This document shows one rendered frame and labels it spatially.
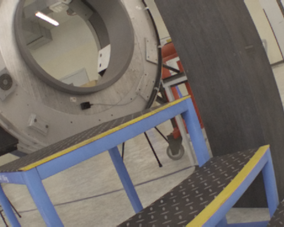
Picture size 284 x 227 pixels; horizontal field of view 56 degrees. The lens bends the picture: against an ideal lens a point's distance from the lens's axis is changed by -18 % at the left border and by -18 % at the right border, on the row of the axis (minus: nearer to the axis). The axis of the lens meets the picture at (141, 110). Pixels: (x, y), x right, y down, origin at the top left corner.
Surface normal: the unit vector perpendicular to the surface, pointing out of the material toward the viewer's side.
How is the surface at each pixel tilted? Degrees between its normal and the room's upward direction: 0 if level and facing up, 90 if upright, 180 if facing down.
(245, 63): 90
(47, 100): 90
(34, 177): 90
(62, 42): 90
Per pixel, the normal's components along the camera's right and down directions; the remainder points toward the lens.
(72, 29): -0.07, 0.07
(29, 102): 0.68, -0.22
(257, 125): -0.76, 0.31
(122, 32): -0.72, 0.04
